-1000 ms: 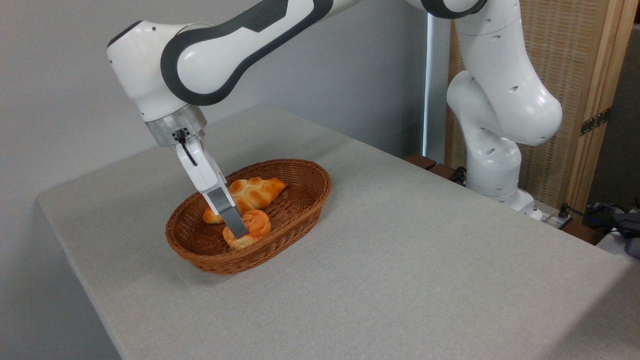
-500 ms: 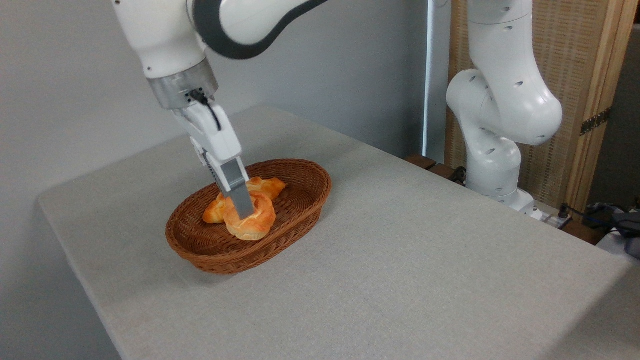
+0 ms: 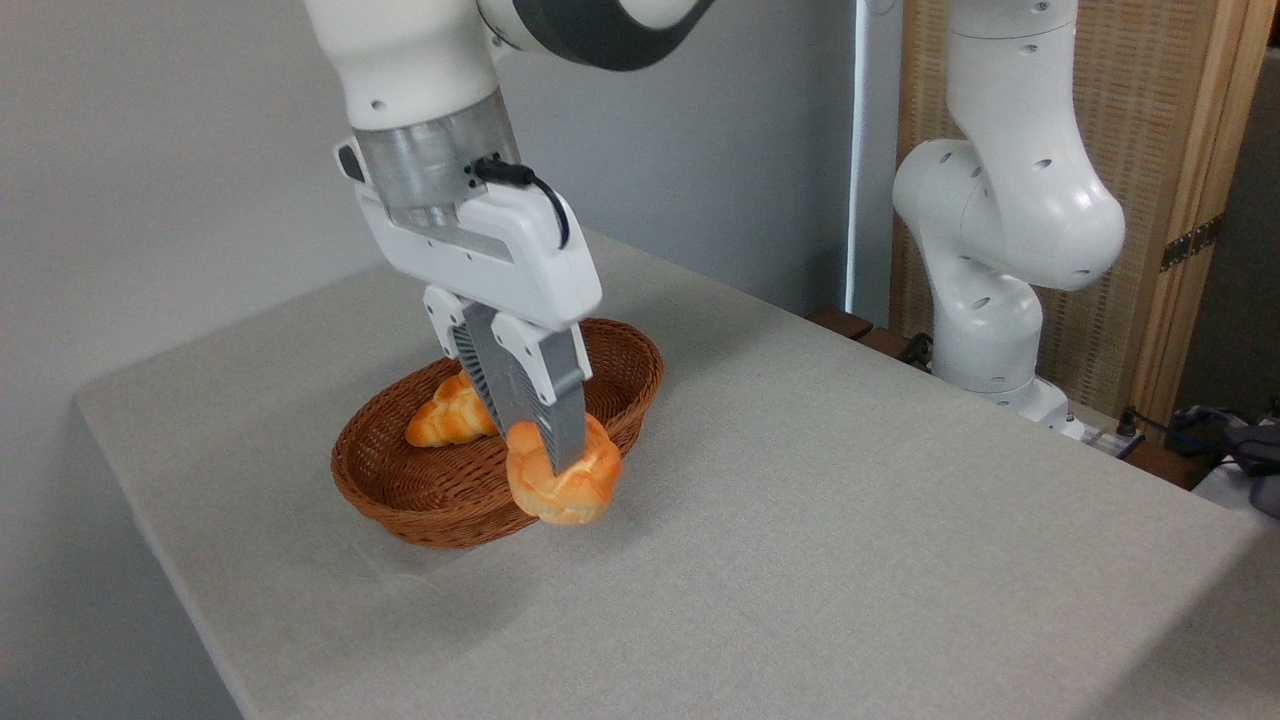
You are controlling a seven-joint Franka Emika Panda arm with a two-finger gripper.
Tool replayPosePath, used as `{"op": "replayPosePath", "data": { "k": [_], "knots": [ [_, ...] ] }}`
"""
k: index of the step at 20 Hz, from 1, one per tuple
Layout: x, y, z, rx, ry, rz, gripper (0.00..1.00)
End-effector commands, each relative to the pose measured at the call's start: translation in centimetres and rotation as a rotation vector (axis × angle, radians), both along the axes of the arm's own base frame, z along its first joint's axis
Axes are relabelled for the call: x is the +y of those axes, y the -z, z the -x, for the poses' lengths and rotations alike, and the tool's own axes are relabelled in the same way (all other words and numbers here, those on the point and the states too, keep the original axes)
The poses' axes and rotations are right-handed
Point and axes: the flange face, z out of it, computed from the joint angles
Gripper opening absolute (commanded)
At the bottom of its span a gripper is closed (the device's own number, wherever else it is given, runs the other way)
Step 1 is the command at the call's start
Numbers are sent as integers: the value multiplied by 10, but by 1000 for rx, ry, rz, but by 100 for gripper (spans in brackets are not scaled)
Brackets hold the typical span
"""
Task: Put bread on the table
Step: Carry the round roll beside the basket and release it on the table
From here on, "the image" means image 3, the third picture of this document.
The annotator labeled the white vertical window frame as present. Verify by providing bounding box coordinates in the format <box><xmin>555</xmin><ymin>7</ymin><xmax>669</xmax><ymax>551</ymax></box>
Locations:
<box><xmin>846</xmin><ymin>0</ymin><xmax>903</xmax><ymax>323</ymax></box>

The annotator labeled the dark grey bag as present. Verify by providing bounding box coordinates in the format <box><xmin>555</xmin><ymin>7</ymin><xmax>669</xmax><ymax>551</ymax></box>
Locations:
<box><xmin>1222</xmin><ymin>418</ymin><xmax>1280</xmax><ymax>519</ymax></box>

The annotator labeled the long twisted bread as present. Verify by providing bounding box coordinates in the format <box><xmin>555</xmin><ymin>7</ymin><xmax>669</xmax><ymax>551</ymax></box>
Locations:
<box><xmin>405</xmin><ymin>372</ymin><xmax>498</xmax><ymax>448</ymax></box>

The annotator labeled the brown wicker basket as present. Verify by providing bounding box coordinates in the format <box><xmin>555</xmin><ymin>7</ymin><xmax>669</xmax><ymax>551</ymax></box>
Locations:
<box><xmin>331</xmin><ymin>318</ymin><xmax>665</xmax><ymax>550</ymax></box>

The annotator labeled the round braided bread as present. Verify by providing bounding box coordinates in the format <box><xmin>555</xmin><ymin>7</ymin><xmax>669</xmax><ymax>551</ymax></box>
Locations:
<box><xmin>505</xmin><ymin>414</ymin><xmax>623</xmax><ymax>527</ymax></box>

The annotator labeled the white power strip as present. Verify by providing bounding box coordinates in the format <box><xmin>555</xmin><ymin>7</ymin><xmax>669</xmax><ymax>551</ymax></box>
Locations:
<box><xmin>1082</xmin><ymin>420</ymin><xmax>1147</xmax><ymax>462</ymax></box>

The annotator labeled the metal screen hinge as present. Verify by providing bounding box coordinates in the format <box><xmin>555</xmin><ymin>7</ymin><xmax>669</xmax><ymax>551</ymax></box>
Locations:
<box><xmin>1160</xmin><ymin>215</ymin><xmax>1223</xmax><ymax>273</ymax></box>

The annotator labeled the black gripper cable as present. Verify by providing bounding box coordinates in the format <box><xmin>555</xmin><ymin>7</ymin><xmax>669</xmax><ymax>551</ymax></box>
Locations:
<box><xmin>470</xmin><ymin>157</ymin><xmax>572</xmax><ymax>251</ymax></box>

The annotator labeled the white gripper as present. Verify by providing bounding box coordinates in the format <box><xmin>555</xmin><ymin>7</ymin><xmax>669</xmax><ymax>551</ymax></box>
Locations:
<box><xmin>334</xmin><ymin>139</ymin><xmax>604</xmax><ymax>475</ymax></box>

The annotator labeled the wooden folding screen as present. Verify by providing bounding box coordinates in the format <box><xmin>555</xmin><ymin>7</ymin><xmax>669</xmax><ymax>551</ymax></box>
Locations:
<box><xmin>889</xmin><ymin>0</ymin><xmax>1280</xmax><ymax>431</ymax></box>

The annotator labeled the black power cable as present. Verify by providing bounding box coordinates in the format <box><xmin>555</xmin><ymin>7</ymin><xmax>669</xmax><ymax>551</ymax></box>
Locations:
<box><xmin>1118</xmin><ymin>405</ymin><xmax>1246</xmax><ymax>456</ymax></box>

